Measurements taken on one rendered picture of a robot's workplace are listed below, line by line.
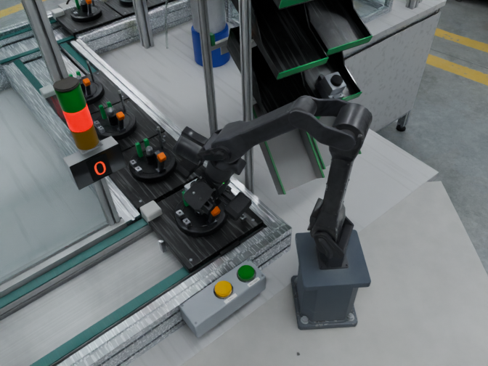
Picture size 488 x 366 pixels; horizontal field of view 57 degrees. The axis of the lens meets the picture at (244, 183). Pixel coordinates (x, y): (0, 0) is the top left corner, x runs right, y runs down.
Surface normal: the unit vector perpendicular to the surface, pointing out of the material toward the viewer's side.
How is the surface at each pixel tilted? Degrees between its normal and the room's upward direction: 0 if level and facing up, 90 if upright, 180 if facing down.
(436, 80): 0
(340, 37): 25
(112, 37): 90
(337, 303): 90
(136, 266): 0
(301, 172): 45
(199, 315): 0
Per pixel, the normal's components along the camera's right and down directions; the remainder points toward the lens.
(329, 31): 0.18, -0.36
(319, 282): -0.03, -0.69
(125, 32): 0.62, 0.55
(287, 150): 0.32, -0.05
